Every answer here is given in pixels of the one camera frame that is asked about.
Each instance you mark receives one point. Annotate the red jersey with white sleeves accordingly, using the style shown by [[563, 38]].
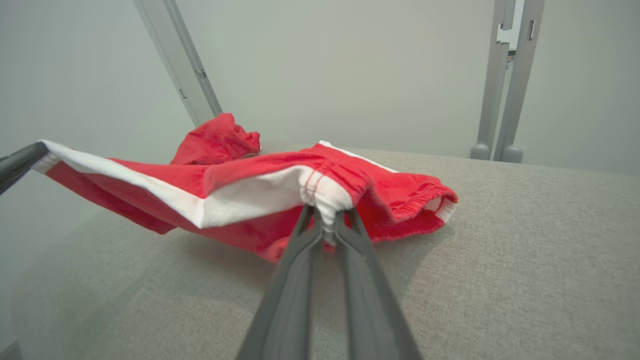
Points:
[[215, 140]]

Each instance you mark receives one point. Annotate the red shorts with white stripe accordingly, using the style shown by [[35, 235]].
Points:
[[240, 200]]

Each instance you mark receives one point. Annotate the grey fabric sofa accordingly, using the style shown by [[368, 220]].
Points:
[[500, 260]]

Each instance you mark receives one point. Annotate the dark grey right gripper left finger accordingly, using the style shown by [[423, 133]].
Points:
[[285, 310]]

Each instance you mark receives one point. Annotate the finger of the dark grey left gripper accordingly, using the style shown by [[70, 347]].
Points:
[[20, 162]]

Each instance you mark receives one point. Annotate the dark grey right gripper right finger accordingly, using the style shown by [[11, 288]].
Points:
[[375, 310]]

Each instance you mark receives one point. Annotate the grey metal partition post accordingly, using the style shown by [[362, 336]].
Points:
[[162, 30], [492, 100], [520, 75], [182, 30]]

